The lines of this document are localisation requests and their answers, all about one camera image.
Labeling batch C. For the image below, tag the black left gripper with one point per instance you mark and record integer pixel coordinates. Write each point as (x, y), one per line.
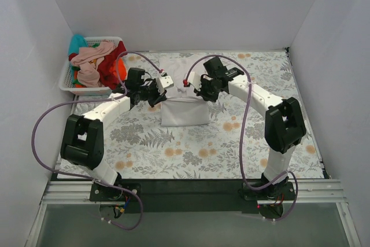
(156, 95)

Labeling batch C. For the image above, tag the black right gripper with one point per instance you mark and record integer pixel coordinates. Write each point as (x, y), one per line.
(202, 91)

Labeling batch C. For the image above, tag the white t shirt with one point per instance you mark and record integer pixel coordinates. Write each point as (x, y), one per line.
(182, 107)

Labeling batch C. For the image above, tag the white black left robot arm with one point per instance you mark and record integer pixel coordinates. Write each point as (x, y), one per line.
(83, 140)

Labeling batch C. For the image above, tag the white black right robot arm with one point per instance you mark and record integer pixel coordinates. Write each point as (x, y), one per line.
(284, 123)

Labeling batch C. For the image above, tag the orange t shirt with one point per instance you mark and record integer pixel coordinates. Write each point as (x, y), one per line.
(119, 70)

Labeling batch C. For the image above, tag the red t shirt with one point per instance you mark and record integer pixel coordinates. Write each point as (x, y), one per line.
(105, 67)

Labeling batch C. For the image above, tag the pink t shirt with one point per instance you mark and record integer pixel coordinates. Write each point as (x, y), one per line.
(87, 60)

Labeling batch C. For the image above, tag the green garment in basket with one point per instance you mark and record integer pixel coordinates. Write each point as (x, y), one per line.
(75, 80)

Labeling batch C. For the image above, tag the white plastic laundry basket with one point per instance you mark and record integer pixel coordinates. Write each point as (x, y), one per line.
(66, 77)

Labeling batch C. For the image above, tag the teal t shirt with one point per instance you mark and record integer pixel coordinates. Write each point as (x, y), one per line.
(77, 42)

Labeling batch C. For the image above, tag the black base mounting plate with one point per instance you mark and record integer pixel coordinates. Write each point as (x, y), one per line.
(189, 195)

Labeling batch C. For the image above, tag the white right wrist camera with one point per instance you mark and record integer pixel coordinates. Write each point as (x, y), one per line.
(193, 80)

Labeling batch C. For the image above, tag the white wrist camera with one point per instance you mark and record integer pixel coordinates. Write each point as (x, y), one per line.
(193, 80)
(164, 81)

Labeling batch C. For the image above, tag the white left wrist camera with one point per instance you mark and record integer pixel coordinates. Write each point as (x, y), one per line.
(164, 81)

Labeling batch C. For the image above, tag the aluminium frame rail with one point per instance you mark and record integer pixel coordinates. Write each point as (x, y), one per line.
(67, 192)

